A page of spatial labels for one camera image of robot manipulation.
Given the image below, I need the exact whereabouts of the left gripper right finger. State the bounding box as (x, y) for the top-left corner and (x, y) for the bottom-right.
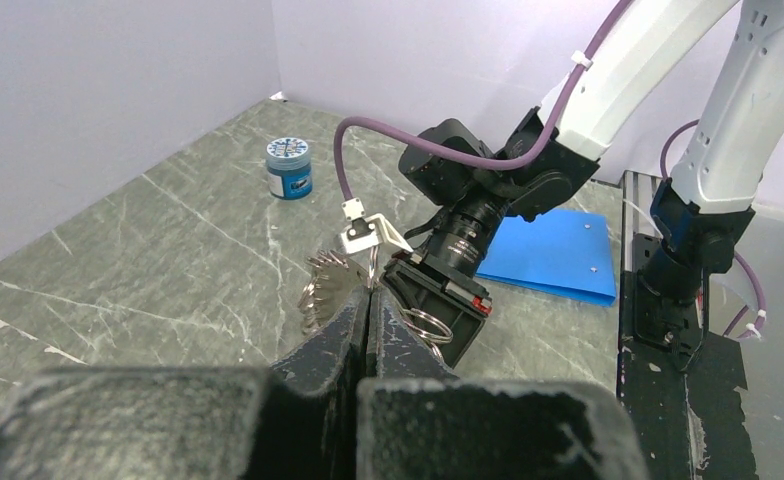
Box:
(357, 290), (650, 479)

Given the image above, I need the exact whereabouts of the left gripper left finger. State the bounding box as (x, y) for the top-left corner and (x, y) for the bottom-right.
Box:
(0, 287), (371, 479)

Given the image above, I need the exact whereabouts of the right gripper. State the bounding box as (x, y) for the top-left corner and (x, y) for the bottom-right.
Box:
(381, 139), (599, 367)

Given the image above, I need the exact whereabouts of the blue small jar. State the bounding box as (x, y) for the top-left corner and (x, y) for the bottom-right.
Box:
(265, 137), (313, 200)

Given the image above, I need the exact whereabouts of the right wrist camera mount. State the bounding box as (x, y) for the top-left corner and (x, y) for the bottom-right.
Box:
(336, 198), (413, 256)

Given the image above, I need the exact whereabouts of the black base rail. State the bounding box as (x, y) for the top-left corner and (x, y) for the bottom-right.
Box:
(616, 171), (784, 479)

